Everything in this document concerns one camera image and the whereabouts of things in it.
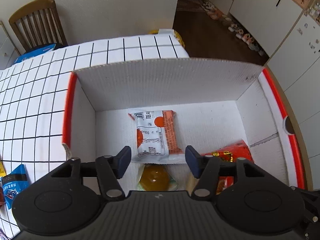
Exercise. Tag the white checked tablecloth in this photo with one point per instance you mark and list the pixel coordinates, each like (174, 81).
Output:
(33, 96)

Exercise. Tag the white wall cabinets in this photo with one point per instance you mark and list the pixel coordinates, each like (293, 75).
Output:
(280, 30)

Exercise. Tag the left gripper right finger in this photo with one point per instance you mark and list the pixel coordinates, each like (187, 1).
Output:
(206, 170)

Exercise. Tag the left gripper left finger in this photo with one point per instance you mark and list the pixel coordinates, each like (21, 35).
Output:
(109, 170)

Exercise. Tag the red gold snack packet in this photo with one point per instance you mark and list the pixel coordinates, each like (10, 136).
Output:
(230, 154)

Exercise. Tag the red cardboard box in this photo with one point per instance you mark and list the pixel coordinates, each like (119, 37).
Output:
(159, 107)

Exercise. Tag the white orange snack packet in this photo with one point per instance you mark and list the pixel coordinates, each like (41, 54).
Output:
(156, 139)

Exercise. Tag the brown egg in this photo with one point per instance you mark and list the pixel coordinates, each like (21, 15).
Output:
(155, 177)

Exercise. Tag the wooden chair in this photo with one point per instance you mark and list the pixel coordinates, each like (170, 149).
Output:
(37, 24)

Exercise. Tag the blue snack packet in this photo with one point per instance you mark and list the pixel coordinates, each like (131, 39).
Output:
(14, 183)

